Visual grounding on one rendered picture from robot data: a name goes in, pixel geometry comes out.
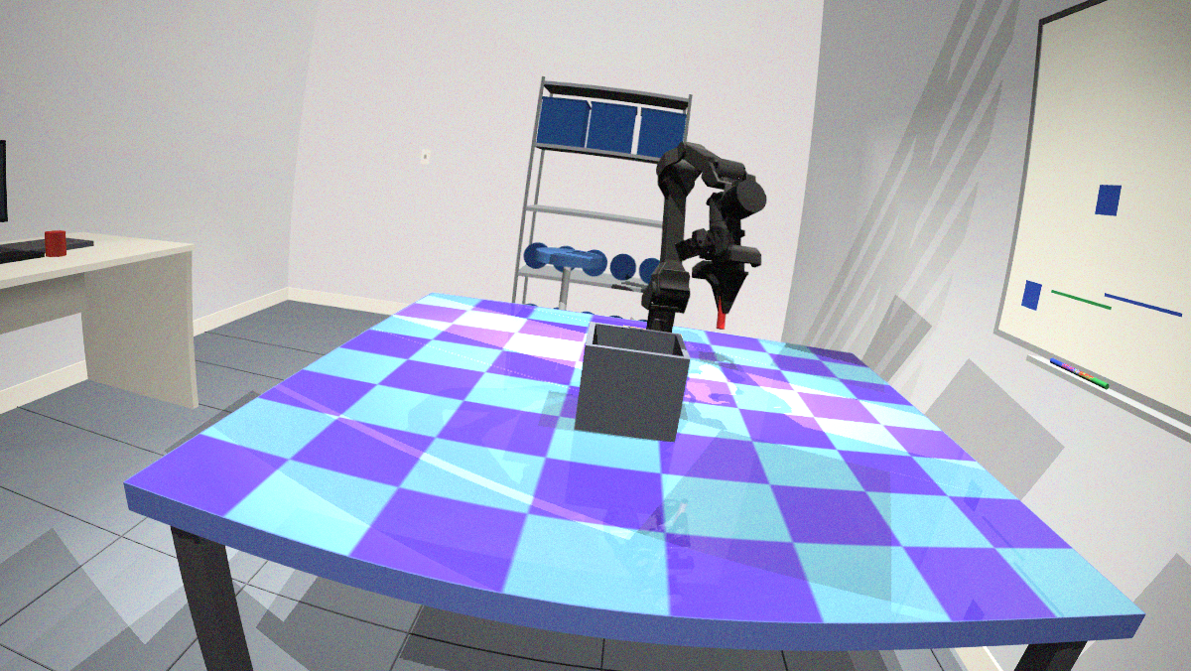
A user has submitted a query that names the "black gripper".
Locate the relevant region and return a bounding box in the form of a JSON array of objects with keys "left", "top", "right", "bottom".
[{"left": 692, "top": 220, "right": 762, "bottom": 315}]

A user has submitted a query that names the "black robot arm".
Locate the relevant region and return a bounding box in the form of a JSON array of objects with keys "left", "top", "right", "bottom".
[{"left": 641, "top": 142, "right": 767, "bottom": 333}]

